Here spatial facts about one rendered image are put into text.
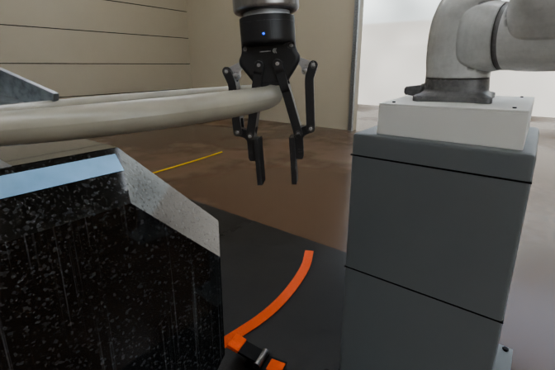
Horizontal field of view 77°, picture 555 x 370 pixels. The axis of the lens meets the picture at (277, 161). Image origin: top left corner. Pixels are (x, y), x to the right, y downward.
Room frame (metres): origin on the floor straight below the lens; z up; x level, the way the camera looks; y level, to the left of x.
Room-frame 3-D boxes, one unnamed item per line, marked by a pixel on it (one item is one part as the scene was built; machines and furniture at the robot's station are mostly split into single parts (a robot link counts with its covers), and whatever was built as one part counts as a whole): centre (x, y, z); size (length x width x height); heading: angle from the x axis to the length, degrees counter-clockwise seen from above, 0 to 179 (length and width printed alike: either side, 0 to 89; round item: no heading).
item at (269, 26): (0.51, 0.01, 0.99); 0.08 x 0.07 x 0.09; 83
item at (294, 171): (0.50, -0.02, 0.84); 0.03 x 0.01 x 0.07; 173
